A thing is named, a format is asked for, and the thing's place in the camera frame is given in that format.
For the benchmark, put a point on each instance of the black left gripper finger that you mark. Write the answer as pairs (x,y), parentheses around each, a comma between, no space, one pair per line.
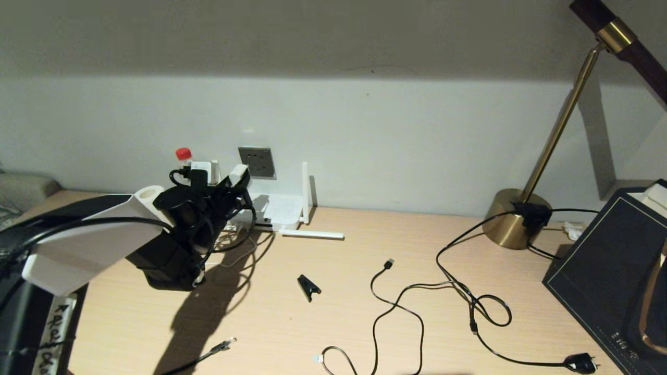
(243,191)
(223,186)

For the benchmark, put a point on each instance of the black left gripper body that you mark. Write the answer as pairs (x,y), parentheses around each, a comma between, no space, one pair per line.
(211,203)

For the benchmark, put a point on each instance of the white power adapter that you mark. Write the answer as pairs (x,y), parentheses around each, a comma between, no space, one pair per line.
(239,174)

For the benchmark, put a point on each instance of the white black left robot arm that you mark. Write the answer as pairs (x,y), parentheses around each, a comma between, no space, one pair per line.
(88,245)

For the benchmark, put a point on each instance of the white router with antennas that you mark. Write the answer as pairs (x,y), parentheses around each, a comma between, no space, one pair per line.
(284,211)

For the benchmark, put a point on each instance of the clear water bottle red cap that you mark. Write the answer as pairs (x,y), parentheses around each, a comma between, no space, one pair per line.
(183,154)

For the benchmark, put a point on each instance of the white paper roll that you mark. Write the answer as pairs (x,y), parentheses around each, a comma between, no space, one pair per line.
(148,194)

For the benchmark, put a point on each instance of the black plastic clip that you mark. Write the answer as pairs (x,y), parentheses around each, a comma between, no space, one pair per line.
(308,286)

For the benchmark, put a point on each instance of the grey cushion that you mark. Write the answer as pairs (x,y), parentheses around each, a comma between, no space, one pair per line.
(26,190)

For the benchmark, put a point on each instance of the brass desk lamp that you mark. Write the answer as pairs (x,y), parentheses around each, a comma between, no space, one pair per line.
(508,229)

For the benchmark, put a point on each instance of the small white connector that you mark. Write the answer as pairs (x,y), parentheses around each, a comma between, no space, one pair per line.
(573,232)

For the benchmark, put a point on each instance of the black box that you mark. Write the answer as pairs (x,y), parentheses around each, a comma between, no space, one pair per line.
(599,271)

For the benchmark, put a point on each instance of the grey wall socket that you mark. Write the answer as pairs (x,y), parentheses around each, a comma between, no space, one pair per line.
(263,162)

